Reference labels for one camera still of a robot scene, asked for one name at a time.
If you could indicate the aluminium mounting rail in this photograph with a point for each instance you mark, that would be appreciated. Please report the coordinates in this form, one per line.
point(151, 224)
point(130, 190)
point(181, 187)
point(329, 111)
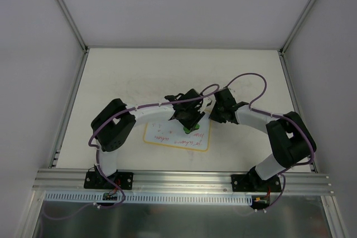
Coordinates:
point(310, 184)

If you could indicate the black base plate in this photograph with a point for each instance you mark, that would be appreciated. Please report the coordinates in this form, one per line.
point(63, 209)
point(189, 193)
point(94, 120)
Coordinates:
point(95, 181)
point(244, 183)

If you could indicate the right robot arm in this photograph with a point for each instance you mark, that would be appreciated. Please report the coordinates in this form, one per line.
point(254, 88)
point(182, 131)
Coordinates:
point(288, 136)

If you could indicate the green bone-shaped eraser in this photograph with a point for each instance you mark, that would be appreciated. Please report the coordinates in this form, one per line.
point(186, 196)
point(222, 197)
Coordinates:
point(190, 130)

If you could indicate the right aluminium frame post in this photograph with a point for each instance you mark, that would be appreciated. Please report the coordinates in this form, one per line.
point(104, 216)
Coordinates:
point(297, 26)

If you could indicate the yellow framed small whiteboard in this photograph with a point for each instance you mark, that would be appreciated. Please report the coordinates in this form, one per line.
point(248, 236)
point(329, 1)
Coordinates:
point(172, 134)

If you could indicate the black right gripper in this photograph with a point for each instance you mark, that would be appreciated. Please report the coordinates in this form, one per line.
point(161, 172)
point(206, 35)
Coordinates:
point(218, 115)

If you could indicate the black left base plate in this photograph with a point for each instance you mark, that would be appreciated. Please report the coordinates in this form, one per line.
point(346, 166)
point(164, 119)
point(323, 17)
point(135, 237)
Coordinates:
point(95, 181)

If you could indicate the white slotted cable duct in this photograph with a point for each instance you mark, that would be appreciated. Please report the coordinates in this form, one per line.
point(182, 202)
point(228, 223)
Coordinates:
point(150, 198)

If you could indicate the aluminium frame post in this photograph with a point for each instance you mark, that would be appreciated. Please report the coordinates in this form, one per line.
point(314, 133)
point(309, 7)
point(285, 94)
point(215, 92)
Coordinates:
point(71, 23)
point(297, 26)

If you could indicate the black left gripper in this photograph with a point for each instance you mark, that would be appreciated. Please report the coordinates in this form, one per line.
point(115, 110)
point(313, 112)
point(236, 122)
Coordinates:
point(188, 122)

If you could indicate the left aluminium frame post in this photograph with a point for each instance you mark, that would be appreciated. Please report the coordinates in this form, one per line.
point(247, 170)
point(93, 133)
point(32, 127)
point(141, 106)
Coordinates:
point(71, 23)

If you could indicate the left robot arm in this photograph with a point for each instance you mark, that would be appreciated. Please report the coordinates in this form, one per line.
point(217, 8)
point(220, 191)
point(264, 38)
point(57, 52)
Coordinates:
point(112, 126)

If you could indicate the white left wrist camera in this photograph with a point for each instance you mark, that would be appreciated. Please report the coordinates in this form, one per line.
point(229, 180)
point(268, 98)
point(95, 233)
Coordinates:
point(205, 103)

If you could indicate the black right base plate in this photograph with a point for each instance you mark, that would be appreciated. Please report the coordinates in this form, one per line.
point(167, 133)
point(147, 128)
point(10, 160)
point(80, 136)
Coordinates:
point(244, 183)

